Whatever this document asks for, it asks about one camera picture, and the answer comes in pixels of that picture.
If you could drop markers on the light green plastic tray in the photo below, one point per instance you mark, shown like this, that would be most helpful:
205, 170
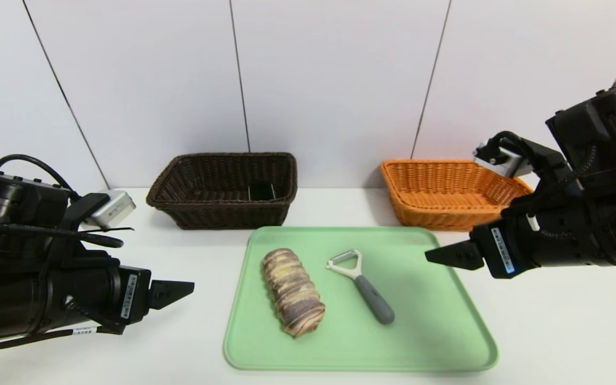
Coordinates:
425, 331

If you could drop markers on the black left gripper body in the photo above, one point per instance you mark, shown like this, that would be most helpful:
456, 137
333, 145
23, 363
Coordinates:
135, 295

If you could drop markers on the dark brown wicker basket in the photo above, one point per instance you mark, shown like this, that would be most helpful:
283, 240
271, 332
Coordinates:
206, 216

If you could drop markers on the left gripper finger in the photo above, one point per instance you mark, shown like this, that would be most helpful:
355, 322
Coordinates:
171, 291

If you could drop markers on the orange wicker basket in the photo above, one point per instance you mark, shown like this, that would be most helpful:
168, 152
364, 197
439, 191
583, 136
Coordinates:
447, 214

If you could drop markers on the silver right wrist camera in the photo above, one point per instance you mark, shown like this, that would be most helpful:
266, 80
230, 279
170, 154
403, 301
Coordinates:
506, 163

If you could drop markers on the marbled brown bread loaf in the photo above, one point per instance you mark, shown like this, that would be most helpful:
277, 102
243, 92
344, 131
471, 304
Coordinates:
292, 291

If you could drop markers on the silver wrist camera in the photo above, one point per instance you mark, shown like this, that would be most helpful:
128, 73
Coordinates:
506, 163
113, 208

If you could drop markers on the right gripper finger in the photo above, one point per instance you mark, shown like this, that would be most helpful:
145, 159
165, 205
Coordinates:
457, 255

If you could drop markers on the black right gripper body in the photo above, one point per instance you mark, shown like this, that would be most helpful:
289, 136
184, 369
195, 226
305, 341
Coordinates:
498, 251

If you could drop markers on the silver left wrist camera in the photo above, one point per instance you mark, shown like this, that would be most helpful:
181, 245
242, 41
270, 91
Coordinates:
113, 208

